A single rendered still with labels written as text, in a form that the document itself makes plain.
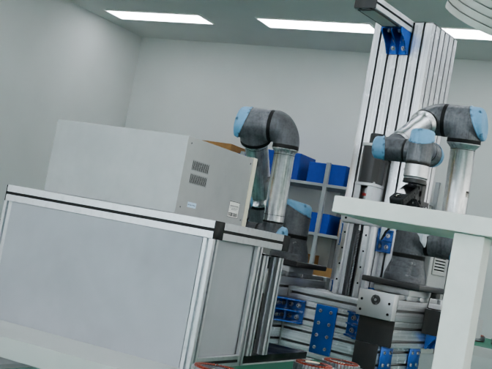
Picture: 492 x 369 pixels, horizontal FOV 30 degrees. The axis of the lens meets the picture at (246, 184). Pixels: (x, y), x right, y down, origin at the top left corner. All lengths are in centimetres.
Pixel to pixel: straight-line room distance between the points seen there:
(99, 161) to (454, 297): 109
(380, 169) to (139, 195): 134
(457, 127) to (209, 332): 130
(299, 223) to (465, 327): 178
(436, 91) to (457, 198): 60
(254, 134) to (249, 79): 726
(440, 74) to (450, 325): 201
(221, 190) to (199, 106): 829
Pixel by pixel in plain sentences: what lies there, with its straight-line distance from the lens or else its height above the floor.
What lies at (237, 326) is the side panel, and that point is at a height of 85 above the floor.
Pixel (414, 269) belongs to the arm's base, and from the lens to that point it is 325.
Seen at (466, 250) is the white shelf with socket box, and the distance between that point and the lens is 180.
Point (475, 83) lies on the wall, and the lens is 961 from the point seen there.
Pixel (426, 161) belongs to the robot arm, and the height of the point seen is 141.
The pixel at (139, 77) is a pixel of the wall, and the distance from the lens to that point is 1133.
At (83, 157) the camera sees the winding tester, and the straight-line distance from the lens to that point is 250.
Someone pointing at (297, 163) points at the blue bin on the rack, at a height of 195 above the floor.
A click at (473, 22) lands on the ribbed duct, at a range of 173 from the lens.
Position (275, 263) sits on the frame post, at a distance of 261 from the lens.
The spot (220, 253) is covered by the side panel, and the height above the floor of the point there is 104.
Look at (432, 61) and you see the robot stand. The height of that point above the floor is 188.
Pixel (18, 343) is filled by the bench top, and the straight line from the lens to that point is 228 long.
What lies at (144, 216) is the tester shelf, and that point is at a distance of 234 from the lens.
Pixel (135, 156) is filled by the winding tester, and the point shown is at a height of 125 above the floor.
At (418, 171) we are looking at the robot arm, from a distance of 277.
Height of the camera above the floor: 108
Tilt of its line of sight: 3 degrees up
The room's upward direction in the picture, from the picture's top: 10 degrees clockwise
